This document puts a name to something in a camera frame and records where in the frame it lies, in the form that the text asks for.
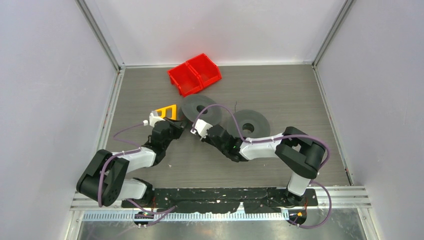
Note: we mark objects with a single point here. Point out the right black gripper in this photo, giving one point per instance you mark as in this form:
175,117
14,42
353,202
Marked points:
207,139

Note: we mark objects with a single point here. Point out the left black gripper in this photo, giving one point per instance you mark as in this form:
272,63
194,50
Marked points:
178,126

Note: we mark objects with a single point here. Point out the grey spool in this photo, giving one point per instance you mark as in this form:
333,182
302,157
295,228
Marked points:
252,124
193,104

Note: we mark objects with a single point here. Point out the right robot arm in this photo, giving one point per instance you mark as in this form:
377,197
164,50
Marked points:
303,154

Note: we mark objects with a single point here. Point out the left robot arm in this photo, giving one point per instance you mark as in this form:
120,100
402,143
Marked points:
104,179

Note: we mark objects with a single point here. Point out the yellow triangular plastic piece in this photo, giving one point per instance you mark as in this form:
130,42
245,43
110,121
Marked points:
169,112

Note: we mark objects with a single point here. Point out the left red bin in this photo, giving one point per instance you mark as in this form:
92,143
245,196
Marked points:
185,79

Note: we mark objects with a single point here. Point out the red bin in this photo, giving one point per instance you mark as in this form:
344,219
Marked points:
185,79
206,69

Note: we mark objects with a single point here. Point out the right red bin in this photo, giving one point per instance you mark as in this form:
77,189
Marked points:
206,69

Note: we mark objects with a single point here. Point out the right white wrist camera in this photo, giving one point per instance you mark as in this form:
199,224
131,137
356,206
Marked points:
200,128

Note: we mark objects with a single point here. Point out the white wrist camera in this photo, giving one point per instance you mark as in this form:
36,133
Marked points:
200,128
153,118

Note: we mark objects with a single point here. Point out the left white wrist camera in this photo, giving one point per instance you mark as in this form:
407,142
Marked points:
153,118

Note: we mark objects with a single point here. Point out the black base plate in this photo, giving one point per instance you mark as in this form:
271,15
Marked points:
225,200

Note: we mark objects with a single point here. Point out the grey slotted cable duct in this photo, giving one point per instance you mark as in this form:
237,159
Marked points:
127,216

